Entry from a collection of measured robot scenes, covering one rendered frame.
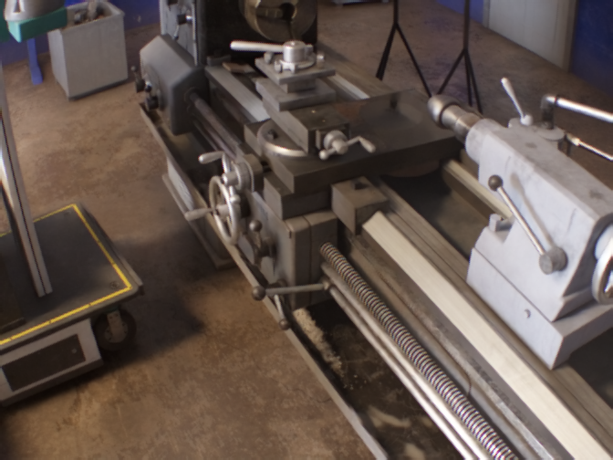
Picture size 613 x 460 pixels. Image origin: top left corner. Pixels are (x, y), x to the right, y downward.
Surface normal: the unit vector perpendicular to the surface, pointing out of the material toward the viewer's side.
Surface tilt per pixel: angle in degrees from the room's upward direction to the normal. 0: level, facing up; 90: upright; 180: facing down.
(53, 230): 0
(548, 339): 90
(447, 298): 36
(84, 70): 90
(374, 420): 0
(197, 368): 0
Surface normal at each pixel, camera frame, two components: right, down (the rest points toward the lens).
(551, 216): -0.87, 0.07
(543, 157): -0.01, -0.81
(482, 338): -0.54, -0.49
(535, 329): -0.90, 0.27
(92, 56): 0.53, 0.50
